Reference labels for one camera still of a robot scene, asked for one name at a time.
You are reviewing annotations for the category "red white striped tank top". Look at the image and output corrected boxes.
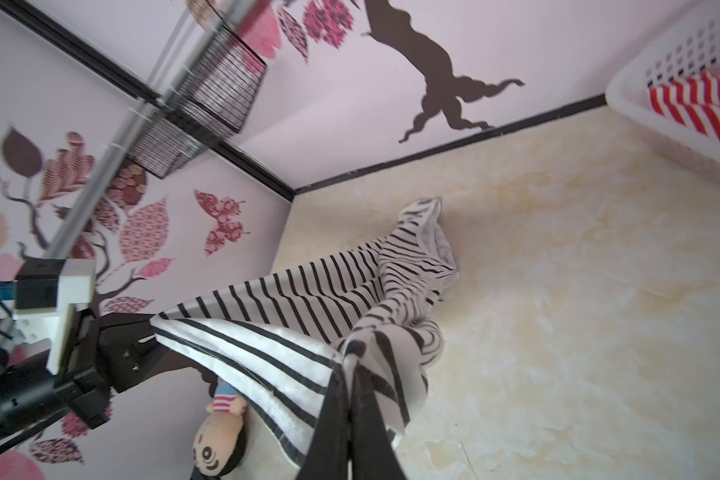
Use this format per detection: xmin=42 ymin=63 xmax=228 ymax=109
xmin=648 ymin=69 xmax=720 ymax=143

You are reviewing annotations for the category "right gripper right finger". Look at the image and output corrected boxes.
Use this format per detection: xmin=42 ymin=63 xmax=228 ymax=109
xmin=350 ymin=366 xmax=406 ymax=480

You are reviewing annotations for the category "aluminium rail left wall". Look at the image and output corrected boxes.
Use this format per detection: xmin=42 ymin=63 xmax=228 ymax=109
xmin=44 ymin=1 xmax=256 ymax=259

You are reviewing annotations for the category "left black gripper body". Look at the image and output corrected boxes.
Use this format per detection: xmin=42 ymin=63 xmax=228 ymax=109
xmin=65 ymin=308 xmax=217 ymax=430

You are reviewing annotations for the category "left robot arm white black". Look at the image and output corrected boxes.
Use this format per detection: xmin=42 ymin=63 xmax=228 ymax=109
xmin=0 ymin=309 xmax=217 ymax=456

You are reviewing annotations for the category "cartoon boy plush head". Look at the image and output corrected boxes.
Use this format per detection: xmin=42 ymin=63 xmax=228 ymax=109
xmin=191 ymin=380 xmax=248 ymax=479

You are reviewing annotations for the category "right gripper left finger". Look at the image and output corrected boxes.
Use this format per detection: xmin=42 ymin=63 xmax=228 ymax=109
xmin=296 ymin=368 xmax=350 ymax=480

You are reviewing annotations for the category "black wire mesh basket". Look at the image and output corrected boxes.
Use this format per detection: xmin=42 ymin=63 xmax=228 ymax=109
xmin=127 ymin=26 xmax=267 ymax=178

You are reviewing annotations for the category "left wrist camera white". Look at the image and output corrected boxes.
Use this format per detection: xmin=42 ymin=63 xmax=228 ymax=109
xmin=13 ymin=258 xmax=96 ymax=375

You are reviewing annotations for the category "black white striped tank top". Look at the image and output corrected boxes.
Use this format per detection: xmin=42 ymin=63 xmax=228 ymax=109
xmin=151 ymin=198 xmax=458 ymax=466

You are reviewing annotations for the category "white plastic laundry basket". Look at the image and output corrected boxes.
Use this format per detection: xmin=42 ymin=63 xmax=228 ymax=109
xmin=605 ymin=1 xmax=720 ymax=184

